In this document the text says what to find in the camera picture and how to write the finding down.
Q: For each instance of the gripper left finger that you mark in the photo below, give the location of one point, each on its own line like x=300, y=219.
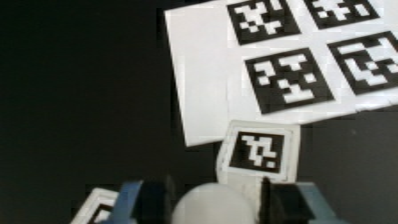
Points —
x=144, y=202

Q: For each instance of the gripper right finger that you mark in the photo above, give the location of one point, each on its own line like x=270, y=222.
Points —
x=293, y=204

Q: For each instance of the white cross-shaped table base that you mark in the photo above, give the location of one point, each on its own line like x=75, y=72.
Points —
x=258, y=156

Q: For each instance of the white sheet with markers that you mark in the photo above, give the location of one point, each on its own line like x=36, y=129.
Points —
x=281, y=61

